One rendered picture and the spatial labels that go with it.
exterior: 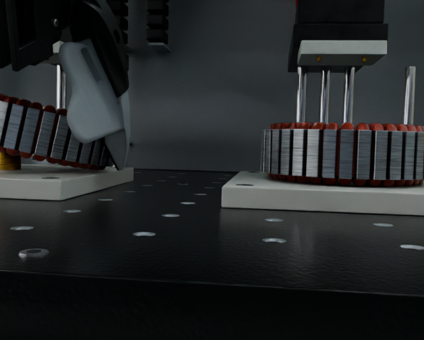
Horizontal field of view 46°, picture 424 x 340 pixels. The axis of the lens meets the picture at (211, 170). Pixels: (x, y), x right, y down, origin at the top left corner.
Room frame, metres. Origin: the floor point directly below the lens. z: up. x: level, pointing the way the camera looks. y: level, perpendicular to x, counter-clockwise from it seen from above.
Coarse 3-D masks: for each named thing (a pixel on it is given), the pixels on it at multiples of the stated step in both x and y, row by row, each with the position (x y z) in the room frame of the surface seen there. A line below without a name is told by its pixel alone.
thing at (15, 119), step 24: (0, 96) 0.32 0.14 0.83; (0, 120) 0.31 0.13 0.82; (24, 120) 0.32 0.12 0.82; (48, 120) 0.32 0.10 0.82; (0, 144) 0.31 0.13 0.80; (24, 144) 0.31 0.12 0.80; (48, 144) 0.32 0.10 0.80; (72, 144) 0.33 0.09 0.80; (96, 144) 0.34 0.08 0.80; (96, 168) 0.35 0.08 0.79
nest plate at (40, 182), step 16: (0, 176) 0.30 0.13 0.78; (16, 176) 0.30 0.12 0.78; (32, 176) 0.31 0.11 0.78; (48, 176) 0.31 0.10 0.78; (64, 176) 0.31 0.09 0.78; (80, 176) 0.32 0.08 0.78; (96, 176) 0.34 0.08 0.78; (112, 176) 0.38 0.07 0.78; (128, 176) 0.42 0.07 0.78; (0, 192) 0.29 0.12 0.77; (16, 192) 0.29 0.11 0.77; (32, 192) 0.29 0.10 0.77; (48, 192) 0.29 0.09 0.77; (64, 192) 0.29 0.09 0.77; (80, 192) 0.31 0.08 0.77
